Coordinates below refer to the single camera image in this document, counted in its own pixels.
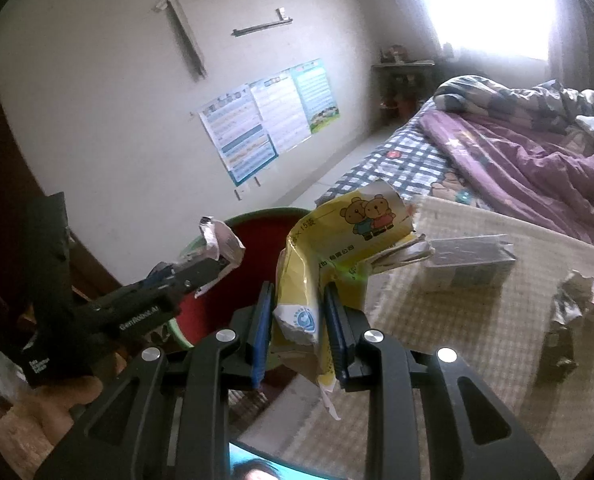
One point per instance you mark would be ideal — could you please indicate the green bin with red liner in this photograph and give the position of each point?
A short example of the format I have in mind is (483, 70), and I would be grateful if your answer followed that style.
(257, 245)

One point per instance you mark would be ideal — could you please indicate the crumpled silver plastic wrapper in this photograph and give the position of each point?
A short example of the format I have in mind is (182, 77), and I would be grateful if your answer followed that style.
(584, 290)

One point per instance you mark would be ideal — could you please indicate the short metal wall bracket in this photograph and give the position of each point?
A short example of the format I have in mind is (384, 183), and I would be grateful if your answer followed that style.
(259, 25)

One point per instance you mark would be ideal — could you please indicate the white chart wall poster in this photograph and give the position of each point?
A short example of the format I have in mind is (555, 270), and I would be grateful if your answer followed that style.
(282, 112)

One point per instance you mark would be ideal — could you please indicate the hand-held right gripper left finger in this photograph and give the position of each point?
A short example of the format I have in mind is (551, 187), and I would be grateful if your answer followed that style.
(260, 340)

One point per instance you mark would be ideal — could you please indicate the person's left hand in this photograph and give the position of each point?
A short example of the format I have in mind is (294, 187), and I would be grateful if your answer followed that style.
(69, 395)

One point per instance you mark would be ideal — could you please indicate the grey plaid blanket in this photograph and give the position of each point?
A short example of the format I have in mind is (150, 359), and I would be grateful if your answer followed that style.
(502, 97)

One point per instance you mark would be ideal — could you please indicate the white cardboard box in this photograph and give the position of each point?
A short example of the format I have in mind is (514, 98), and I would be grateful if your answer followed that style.
(472, 270)

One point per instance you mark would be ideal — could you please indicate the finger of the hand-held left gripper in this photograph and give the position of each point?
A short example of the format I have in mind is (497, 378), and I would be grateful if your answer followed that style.
(161, 274)
(199, 275)

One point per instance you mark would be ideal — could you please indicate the wall shelf with toys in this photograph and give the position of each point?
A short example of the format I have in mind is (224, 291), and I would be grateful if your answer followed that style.
(402, 75)

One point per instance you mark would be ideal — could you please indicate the checkered bed sheet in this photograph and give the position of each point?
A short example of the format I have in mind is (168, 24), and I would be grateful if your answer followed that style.
(402, 160)

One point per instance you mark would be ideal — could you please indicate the dark wooden door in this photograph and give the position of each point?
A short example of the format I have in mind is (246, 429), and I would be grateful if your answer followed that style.
(2, 185)

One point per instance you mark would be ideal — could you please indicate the dark brown packet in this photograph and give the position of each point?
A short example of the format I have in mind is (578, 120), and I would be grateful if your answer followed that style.
(559, 350)

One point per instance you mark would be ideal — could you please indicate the long metal wall bracket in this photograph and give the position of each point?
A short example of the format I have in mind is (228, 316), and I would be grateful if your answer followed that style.
(187, 40)

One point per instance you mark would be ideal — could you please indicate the window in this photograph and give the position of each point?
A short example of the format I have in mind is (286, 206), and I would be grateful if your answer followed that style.
(487, 5)

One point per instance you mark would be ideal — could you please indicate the green-bordered wall poster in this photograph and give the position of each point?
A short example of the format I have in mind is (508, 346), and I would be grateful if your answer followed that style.
(317, 95)

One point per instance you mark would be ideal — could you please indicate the purple blanket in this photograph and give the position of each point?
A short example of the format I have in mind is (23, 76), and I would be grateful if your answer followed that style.
(527, 170)

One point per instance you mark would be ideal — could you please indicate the silver foil wrapper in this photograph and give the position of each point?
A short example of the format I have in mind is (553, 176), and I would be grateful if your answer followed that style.
(222, 240)

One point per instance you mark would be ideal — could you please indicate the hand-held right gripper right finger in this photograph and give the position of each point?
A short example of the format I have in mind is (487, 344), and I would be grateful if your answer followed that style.
(336, 340)

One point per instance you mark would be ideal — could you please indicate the lit screen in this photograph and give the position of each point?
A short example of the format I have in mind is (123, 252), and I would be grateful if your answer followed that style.
(262, 465)

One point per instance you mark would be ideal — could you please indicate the yellow snack wrapper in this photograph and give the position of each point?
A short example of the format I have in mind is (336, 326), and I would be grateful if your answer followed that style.
(302, 270)

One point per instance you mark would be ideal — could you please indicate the blue-bordered wall poster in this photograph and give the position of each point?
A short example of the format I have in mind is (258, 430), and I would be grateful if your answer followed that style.
(239, 135)

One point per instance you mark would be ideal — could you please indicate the beige woven mat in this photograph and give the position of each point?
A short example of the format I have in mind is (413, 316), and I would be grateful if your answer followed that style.
(467, 330)

